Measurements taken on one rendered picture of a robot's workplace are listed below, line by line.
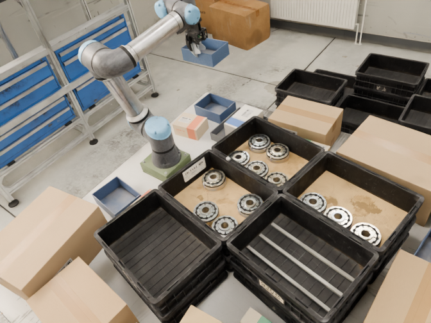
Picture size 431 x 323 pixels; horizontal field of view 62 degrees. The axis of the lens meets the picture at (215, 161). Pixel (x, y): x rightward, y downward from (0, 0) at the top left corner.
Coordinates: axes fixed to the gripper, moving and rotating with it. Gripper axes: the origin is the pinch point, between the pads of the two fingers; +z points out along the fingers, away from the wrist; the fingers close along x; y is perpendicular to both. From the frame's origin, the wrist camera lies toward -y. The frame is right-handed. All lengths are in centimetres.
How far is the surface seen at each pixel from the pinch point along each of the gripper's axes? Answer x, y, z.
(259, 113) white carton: 6.2, 30.5, 33.2
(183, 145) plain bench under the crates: -28.0, 1.5, 40.1
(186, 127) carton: -20.9, 0.1, 33.1
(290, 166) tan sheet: -24, 67, 27
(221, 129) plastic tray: -7.7, 13.2, 40.9
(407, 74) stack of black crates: 124, 76, 72
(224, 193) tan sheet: -52, 50, 25
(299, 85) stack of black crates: 79, 15, 69
